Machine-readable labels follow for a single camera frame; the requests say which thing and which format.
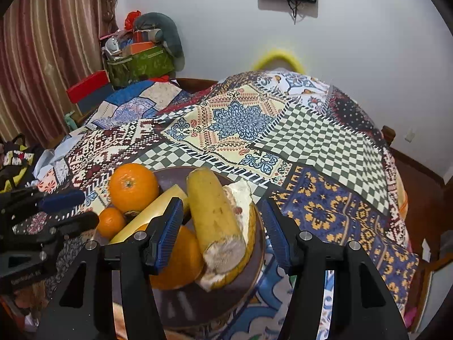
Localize patchwork printed blanket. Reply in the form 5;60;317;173
35;69;420;340

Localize striped red curtain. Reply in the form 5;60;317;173
0;0;123;143

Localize large pomelo segment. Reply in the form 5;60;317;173
196;179;257;293

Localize purple round plate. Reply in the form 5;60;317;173
90;166;266;328

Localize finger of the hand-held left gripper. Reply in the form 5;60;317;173
10;212;100;253
0;187;86;217

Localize small orange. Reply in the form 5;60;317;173
96;207;127;240

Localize blue patchwork quilt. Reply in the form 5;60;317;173
85;80;199;130

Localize black monitor cable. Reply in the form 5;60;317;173
287;0;302;24

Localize thick sugarcane piece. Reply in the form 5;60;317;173
186;169;247;275

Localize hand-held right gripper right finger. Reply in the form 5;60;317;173
261;197;411;340

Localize orange box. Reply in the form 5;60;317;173
122;41;157;56

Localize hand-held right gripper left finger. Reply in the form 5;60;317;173
35;196;185;340

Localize black and yellow bag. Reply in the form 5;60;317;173
0;134;37;185

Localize yellow chair back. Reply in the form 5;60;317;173
253;49;305;73

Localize grey box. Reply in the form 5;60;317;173
76;90;107;114

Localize white crumpled sheet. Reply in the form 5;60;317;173
33;144;72;178

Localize thin sugarcane piece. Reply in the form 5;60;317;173
110;186;190;245

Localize red box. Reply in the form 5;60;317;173
67;71;110;105

